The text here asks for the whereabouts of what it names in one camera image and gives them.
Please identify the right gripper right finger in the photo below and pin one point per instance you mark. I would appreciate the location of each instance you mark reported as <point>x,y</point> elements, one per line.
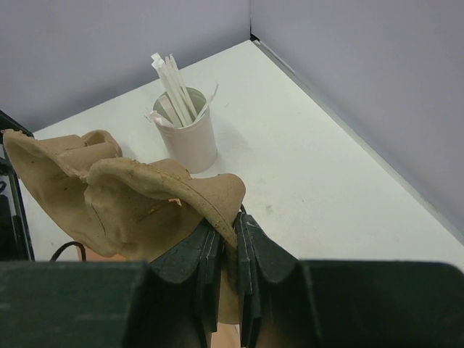
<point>286,302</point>

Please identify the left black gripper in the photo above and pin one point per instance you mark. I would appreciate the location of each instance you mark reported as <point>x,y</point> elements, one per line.
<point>15,235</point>

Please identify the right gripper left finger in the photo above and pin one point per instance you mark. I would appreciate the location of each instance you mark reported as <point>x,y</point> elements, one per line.
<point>170,302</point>

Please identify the brown pulp cup carrier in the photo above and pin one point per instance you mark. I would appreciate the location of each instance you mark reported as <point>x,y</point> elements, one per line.
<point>115,205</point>

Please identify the white cylindrical straw holder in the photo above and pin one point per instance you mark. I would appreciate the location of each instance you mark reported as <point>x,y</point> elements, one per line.
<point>193,146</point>

